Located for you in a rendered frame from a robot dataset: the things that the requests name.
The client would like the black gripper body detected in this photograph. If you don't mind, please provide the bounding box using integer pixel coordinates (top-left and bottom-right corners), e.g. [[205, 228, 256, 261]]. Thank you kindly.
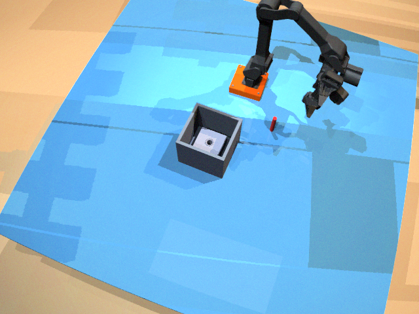
[[302, 67, 344, 103]]

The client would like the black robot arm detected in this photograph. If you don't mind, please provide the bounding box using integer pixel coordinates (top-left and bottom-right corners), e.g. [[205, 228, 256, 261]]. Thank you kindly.
[[241, 0, 364, 105]]

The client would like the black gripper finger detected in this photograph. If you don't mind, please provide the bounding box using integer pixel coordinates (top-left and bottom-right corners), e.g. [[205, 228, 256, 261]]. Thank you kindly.
[[303, 97, 320, 118], [318, 78, 339, 107]]

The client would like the red peg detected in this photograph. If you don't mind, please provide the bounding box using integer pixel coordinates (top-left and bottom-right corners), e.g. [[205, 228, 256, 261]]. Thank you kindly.
[[270, 117, 277, 131]]

